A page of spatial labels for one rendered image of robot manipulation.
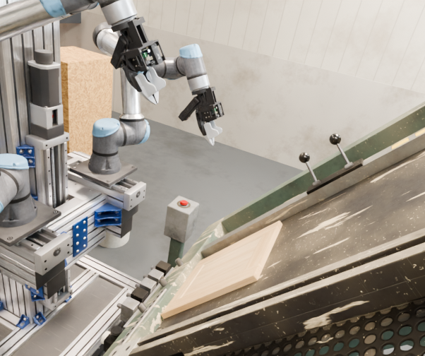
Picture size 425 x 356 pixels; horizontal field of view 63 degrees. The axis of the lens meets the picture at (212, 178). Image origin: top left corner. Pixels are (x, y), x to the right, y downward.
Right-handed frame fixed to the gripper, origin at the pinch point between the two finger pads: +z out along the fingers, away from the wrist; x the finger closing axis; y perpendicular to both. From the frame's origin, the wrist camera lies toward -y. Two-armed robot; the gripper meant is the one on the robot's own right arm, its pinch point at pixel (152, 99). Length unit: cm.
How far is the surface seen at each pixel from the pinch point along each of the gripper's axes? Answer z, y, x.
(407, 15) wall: 73, -19, 363
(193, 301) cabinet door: 58, 3, -20
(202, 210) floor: 158, -149, 118
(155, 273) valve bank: 74, -38, -7
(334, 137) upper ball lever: 33, 31, 38
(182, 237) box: 77, -45, 18
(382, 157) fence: 39, 46, 35
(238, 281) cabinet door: 50, 19, -13
